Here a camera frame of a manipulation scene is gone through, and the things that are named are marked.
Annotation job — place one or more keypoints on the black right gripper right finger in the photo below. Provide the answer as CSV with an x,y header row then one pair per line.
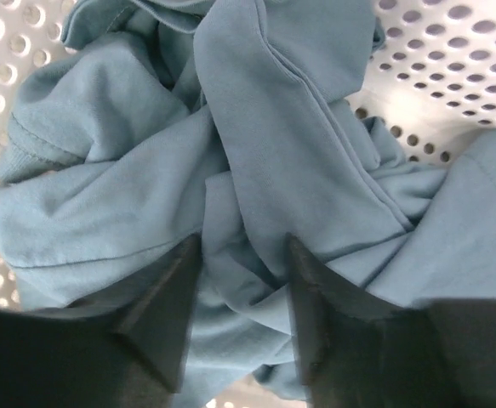
x,y
336,334

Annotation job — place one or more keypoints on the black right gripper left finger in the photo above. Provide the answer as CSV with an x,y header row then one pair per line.
x,y
138,328

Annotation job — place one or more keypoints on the blue t shirt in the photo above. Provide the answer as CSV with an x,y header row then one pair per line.
x,y
231,120

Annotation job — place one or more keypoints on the white perforated plastic basket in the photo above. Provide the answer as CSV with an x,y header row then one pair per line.
x,y
433,83

